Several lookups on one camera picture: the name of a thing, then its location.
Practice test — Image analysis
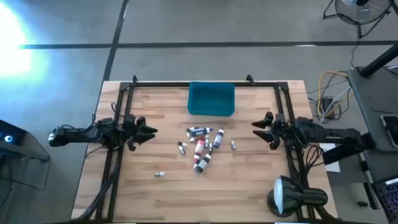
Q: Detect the large red food coloring bottle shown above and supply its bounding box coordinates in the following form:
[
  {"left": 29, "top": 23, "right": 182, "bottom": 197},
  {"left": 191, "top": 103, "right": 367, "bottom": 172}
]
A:
[{"left": 195, "top": 139, "right": 206, "bottom": 156}]

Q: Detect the black diagonal pole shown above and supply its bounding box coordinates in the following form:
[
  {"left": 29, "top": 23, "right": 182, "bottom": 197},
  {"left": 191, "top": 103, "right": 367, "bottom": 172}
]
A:
[{"left": 359, "top": 42, "right": 398, "bottom": 79}]

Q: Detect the yellow cable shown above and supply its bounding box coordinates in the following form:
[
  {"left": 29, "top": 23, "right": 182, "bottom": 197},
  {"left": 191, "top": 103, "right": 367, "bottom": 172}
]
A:
[{"left": 317, "top": 70, "right": 354, "bottom": 118}]

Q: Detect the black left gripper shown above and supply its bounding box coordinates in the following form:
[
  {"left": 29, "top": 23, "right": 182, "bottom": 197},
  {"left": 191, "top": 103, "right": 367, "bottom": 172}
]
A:
[{"left": 123, "top": 114, "right": 159, "bottom": 152}]

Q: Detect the black cable bundle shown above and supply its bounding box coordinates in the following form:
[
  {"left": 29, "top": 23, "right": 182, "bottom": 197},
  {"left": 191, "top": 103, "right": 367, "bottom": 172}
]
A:
[{"left": 74, "top": 149, "right": 123, "bottom": 222}]

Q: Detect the dark grey side table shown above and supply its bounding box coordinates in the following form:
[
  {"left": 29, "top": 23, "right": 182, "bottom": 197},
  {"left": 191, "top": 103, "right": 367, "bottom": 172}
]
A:
[{"left": 346, "top": 66, "right": 398, "bottom": 184}]

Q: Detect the black device with blue light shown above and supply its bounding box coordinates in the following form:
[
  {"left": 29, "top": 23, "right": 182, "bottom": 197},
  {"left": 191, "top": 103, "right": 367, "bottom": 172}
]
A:
[{"left": 0, "top": 119, "right": 27, "bottom": 147}]

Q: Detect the black floor fan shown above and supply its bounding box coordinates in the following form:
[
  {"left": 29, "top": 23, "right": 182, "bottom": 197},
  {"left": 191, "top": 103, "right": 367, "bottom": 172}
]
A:
[{"left": 322, "top": 0, "right": 394, "bottom": 39}]

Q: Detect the white paper sheet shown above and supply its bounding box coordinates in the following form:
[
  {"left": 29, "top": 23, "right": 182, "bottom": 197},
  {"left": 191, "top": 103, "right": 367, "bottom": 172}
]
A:
[{"left": 319, "top": 142, "right": 341, "bottom": 174}]

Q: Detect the large black food coloring bottle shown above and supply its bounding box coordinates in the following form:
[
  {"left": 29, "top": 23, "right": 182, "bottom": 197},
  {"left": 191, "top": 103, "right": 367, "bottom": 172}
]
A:
[{"left": 195, "top": 153, "right": 212, "bottom": 174}]

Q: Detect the large blue food coloring bottle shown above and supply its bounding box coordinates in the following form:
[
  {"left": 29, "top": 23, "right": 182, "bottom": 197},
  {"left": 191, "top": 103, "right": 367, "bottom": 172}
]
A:
[{"left": 189, "top": 126, "right": 215, "bottom": 138}]

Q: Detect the large purple food coloring bottle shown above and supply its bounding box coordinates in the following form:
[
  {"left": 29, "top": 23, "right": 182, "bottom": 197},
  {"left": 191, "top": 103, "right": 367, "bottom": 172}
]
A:
[{"left": 213, "top": 129, "right": 225, "bottom": 149}]

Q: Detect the black smartphone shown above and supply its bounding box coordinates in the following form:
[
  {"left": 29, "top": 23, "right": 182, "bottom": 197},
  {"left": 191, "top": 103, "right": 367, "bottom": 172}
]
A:
[{"left": 379, "top": 114, "right": 398, "bottom": 149}]

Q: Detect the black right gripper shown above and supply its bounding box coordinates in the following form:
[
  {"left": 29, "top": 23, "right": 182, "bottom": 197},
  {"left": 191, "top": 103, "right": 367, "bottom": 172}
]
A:
[{"left": 251, "top": 111, "right": 299, "bottom": 151}]

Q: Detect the black aluminium table frame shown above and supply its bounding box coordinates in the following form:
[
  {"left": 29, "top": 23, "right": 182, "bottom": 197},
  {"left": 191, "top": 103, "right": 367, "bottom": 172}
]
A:
[{"left": 72, "top": 74, "right": 335, "bottom": 224}]

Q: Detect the laptop with lit keyboard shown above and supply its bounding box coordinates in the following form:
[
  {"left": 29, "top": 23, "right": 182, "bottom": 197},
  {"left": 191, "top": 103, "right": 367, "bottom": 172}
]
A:
[{"left": 371, "top": 176, "right": 398, "bottom": 223}]

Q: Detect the teal plastic bin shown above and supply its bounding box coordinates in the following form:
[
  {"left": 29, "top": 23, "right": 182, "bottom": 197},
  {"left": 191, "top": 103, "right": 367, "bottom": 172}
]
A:
[{"left": 187, "top": 81, "right": 236, "bottom": 118}]

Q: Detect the grey side stand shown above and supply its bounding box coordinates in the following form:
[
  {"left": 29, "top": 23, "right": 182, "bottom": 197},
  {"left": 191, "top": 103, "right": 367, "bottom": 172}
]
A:
[{"left": 0, "top": 136, "right": 51, "bottom": 190}]

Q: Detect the black power adapter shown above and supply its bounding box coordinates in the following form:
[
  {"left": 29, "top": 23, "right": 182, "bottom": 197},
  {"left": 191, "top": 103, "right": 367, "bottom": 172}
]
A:
[{"left": 322, "top": 95, "right": 336, "bottom": 119}]

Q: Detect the black desk lamp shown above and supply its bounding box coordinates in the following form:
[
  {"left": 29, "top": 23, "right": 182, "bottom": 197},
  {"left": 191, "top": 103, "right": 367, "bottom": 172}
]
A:
[{"left": 266, "top": 175, "right": 329, "bottom": 218}]

